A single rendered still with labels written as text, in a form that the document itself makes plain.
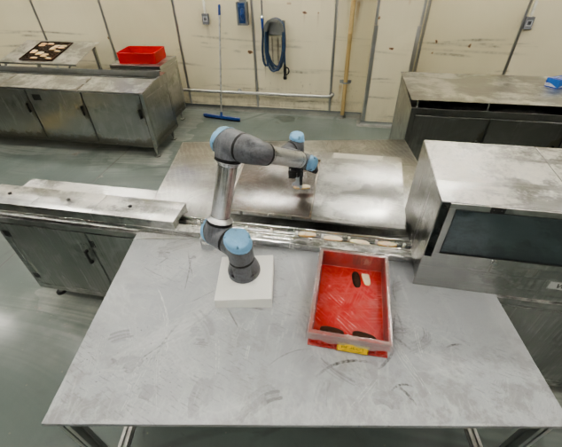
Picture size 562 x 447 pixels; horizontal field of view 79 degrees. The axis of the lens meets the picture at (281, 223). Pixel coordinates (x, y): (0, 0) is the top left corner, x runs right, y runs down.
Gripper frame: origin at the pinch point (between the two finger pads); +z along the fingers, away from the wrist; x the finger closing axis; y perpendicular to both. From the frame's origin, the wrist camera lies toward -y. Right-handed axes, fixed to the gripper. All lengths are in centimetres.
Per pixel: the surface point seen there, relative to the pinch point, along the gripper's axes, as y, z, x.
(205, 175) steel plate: 68, 20, -32
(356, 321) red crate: -24, 2, 82
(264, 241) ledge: 19.4, 5.5, 37.1
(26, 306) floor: 207, 87, 37
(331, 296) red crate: -14, 4, 70
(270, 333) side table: 12, 0, 89
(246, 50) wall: 80, 70, -348
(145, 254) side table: 82, 6, 46
